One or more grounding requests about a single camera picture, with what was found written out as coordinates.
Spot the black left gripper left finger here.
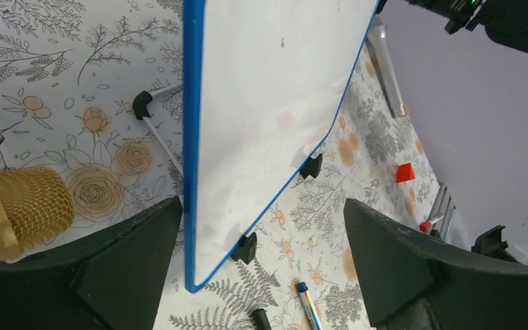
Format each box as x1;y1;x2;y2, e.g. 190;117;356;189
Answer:
0;197;183;329

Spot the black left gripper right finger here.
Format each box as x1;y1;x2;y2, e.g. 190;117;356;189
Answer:
343;199;528;329

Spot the blue framed whiteboard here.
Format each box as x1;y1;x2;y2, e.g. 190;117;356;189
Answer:
175;1;377;293

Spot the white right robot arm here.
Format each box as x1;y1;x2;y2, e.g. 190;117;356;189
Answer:
408;0;528;54

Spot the blue whiteboard marker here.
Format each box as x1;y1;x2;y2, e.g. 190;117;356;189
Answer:
296;282;322;330

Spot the black whiteboard marker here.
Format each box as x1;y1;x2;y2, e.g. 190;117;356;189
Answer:
250;308;272;330

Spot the red triangular block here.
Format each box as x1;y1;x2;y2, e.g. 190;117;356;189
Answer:
396;162;416;184

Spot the floral patterned table mat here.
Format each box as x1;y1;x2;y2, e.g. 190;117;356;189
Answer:
0;1;439;329

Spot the silver microphone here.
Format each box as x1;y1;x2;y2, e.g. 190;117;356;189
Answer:
366;15;407;118

